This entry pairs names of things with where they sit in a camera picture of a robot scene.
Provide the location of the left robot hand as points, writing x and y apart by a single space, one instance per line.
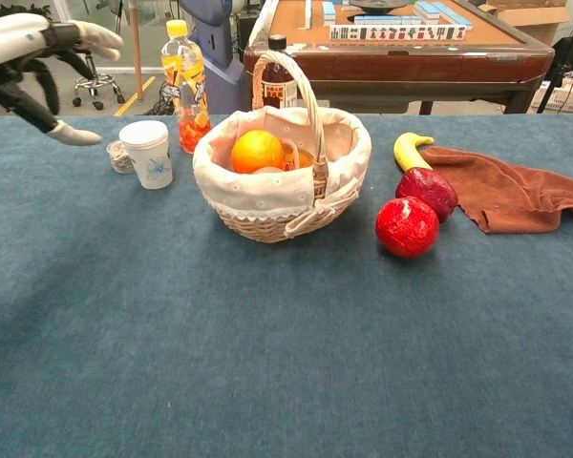
19 62

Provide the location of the orange fruit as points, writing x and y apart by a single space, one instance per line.
257 151

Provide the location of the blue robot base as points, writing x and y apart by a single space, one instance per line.
217 52

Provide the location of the wicker basket with cloth liner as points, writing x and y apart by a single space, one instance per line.
277 191

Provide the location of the dark red apple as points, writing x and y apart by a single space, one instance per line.
427 191

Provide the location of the green plant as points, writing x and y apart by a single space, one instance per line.
14 9

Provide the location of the black round stool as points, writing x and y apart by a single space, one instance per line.
98 86

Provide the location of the wooden pole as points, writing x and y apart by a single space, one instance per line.
136 47

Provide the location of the small clear jar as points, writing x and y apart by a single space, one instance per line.
119 157

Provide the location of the white paper cup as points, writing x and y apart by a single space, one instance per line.
149 153

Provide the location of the orange drink plastic bottle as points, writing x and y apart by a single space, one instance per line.
185 90

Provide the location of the dark drink bottle black cap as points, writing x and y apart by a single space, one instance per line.
278 86

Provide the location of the brown mahjong table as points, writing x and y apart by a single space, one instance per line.
396 57

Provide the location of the row of mahjong tiles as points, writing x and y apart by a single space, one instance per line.
397 32

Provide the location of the yellow banana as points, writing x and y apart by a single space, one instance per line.
407 151

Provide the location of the brown towel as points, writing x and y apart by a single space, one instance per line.
506 191

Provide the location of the cardboard box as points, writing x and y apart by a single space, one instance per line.
530 16

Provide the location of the black tripod stand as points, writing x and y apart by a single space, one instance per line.
561 62

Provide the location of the white plastic crate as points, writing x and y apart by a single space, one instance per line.
566 97

